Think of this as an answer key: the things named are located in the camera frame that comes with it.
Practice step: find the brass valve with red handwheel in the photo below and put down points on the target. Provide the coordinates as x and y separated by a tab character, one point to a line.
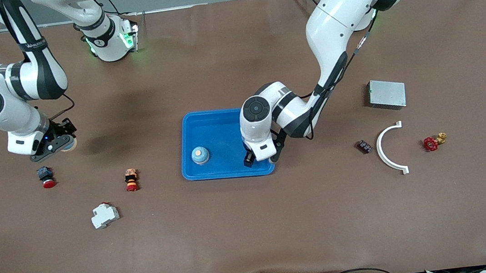
430	144

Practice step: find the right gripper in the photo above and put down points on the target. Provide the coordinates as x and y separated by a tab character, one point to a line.
60	128

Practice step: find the light blue desk bell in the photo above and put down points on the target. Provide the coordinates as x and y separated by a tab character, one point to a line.
70	147
200	155

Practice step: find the blue plastic tray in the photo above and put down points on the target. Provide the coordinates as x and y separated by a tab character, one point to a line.
215	135

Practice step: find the red yellow emergency stop button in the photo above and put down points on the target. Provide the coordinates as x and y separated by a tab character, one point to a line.
131	176

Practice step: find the red pushbutton with dark body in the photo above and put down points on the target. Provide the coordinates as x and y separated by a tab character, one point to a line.
45	173

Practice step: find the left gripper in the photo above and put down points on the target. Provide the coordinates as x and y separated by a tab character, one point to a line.
249	158

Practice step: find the white circuit breaker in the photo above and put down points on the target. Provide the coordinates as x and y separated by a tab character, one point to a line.
104	215

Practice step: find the white curved plastic bracket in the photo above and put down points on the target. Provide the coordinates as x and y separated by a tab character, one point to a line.
380	148

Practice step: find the grey metal box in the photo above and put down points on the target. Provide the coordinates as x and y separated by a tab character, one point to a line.
387	94

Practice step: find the dark brown cylindrical capacitor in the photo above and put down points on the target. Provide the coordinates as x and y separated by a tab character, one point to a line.
364	146

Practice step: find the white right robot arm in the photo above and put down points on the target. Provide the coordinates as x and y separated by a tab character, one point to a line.
7	113

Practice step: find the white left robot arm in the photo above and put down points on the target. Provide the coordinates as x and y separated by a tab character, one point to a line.
334	16

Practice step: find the brown table mat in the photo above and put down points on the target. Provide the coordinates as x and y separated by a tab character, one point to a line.
253	227

